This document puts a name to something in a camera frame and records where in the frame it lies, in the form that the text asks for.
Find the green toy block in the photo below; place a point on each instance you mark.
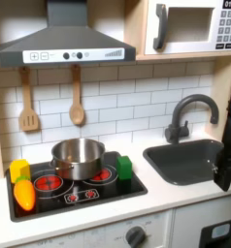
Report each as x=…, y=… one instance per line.
x=124, y=167

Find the yellow toy block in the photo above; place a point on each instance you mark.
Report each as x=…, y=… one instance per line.
x=19, y=169

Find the dark grey sink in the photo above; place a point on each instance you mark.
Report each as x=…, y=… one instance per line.
x=185, y=161

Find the dark grey tap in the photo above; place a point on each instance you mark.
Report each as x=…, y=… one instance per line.
x=185, y=116

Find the grey oven knob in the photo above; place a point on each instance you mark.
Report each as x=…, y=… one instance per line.
x=135, y=236

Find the black toy stove top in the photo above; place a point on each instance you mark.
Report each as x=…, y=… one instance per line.
x=88, y=197

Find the white toy microwave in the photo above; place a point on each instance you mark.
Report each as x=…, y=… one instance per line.
x=191, y=25

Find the steel pot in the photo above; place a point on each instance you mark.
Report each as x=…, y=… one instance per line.
x=78, y=158

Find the wooden spoon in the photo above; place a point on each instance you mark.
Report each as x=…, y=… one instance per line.
x=76, y=100

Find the orange toy carrot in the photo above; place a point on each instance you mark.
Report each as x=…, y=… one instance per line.
x=24, y=194

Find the grey range hood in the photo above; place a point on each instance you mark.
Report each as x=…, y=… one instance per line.
x=66, y=42

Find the wooden slotted spatula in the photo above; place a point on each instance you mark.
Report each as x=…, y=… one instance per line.
x=28, y=106

